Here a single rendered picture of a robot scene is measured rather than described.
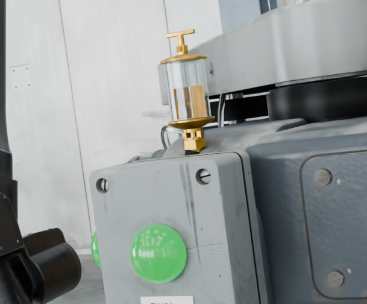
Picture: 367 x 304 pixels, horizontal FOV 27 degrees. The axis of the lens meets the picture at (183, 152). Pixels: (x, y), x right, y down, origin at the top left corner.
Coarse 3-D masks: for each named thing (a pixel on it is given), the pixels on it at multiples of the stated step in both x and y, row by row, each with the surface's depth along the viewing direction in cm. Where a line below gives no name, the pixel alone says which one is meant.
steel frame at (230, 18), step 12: (228, 0) 540; (240, 0) 536; (252, 0) 532; (264, 0) 570; (276, 0) 567; (228, 12) 541; (240, 12) 537; (252, 12) 533; (264, 12) 571; (228, 24) 542; (240, 24) 538; (252, 96) 540
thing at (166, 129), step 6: (222, 96) 72; (222, 102) 72; (222, 108) 72; (222, 114) 72; (222, 120) 72; (168, 126) 54; (222, 126) 72; (162, 132) 56; (168, 132) 56; (174, 132) 54; (180, 132) 53; (162, 138) 56; (168, 138) 57; (168, 144) 57
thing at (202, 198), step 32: (160, 160) 40; (192, 160) 37; (224, 160) 38; (96, 192) 40; (128, 192) 39; (160, 192) 38; (192, 192) 37; (224, 192) 37; (96, 224) 40; (128, 224) 39; (192, 224) 37; (224, 224) 37; (256, 224) 40; (128, 256) 39; (192, 256) 38; (224, 256) 37; (256, 256) 40; (128, 288) 39; (160, 288) 39; (192, 288) 38; (224, 288) 37; (256, 288) 40
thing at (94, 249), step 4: (96, 236) 41; (92, 240) 42; (96, 240) 41; (92, 244) 41; (96, 244) 41; (92, 248) 41; (96, 248) 41; (92, 252) 41; (96, 252) 41; (96, 256) 41; (96, 260) 41; (100, 264) 41
